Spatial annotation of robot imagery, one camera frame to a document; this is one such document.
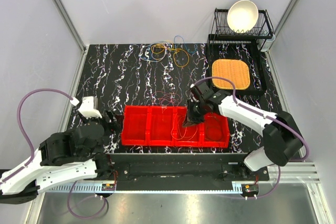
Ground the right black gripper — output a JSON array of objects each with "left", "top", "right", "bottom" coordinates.
[{"left": 183, "top": 99, "right": 207, "bottom": 128}]

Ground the yellow wire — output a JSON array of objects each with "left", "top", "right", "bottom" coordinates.
[{"left": 150, "top": 42, "right": 191, "bottom": 68}]

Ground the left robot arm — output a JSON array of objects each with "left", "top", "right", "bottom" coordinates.
[{"left": 1, "top": 111, "right": 123, "bottom": 205}]

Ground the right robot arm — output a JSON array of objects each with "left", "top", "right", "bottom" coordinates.
[{"left": 183, "top": 79, "right": 309, "bottom": 180}]

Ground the red bin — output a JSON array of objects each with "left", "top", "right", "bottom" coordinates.
[
  {"left": 148, "top": 106, "right": 175, "bottom": 146},
  {"left": 121, "top": 105, "right": 149, "bottom": 146},
  {"left": 203, "top": 113, "right": 230, "bottom": 148},
  {"left": 172, "top": 106, "right": 201, "bottom": 147}
]

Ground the orange woven mat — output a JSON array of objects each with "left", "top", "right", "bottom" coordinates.
[{"left": 211, "top": 59, "right": 250, "bottom": 90}]

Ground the black tray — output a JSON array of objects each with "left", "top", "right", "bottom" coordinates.
[{"left": 204, "top": 40, "right": 268, "bottom": 97}]

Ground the black dish rack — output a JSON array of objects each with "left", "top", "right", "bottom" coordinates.
[{"left": 207, "top": 8, "right": 274, "bottom": 46}]

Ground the white cup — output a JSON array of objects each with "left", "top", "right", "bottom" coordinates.
[{"left": 258, "top": 34, "right": 276, "bottom": 52}]

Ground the white bowl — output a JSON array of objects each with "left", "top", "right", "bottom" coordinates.
[{"left": 227, "top": 0, "right": 259, "bottom": 33}]

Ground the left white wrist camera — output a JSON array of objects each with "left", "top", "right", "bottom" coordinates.
[{"left": 78, "top": 96, "right": 102, "bottom": 119}]

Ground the purple red wire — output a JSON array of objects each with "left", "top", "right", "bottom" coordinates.
[{"left": 152, "top": 91, "right": 184, "bottom": 109}]

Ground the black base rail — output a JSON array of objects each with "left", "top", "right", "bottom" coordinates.
[{"left": 95, "top": 153, "right": 269, "bottom": 182}]

